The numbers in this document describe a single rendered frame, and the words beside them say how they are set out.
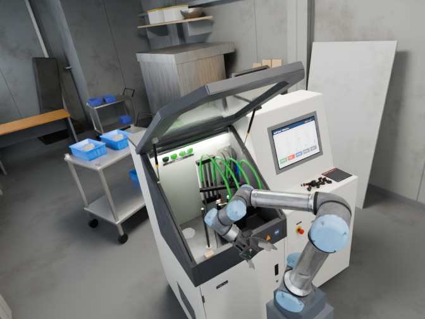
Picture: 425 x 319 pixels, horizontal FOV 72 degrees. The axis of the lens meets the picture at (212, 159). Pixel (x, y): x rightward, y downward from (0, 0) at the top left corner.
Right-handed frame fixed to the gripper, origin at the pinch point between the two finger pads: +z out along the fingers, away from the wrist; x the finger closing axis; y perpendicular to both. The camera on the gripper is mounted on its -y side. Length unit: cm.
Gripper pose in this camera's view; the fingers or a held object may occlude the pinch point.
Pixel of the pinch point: (265, 258)
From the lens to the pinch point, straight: 144.9
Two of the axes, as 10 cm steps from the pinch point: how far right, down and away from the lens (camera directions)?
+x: 6.6, -7.0, -2.7
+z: 7.5, 6.4, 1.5
